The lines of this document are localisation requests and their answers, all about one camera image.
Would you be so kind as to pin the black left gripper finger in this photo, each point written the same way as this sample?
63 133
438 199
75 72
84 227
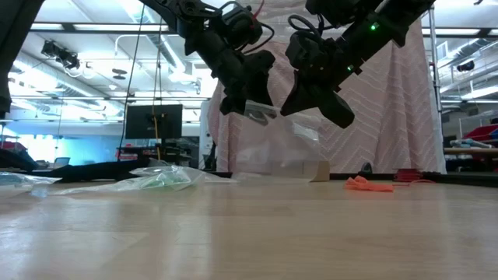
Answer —
235 101
260 93

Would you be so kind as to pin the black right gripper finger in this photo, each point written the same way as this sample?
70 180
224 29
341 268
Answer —
299 101
338 110

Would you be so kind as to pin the clear plastic bag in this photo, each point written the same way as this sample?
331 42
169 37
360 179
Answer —
218 178
280 148
116 184
19 180

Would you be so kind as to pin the orange rubber band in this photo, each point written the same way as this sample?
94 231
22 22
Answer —
365 186

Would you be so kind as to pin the long green rubber band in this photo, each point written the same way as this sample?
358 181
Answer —
167 183

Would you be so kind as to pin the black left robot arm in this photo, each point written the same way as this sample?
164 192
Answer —
186 15

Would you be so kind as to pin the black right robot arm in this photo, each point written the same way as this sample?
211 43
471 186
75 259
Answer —
389 23

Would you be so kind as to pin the white cabinet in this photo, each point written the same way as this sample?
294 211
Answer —
205 128

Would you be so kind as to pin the pink chevron cloth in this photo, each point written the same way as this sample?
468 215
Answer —
389 116

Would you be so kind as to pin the small cardboard box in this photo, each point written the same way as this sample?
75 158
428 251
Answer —
325 171

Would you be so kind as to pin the red black tape roll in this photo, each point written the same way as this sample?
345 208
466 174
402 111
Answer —
408 175

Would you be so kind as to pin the silver metal rack pole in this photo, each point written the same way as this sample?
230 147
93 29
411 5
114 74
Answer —
433 97

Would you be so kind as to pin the black computer monitor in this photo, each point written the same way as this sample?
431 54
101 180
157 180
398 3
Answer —
140 122

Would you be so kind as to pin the black ceiling spotlight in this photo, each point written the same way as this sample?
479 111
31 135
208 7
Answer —
465 66

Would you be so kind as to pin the wooden side table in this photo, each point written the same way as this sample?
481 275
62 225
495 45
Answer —
470 151

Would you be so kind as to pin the red storage bin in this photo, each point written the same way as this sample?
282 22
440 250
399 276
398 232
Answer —
480 133

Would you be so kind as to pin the black ceiling track lights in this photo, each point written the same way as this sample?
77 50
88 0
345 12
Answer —
62 56

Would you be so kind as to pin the small dark laptop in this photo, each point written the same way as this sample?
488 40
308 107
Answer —
60 162

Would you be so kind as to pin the black aluminium table frame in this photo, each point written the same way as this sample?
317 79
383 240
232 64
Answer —
474 179

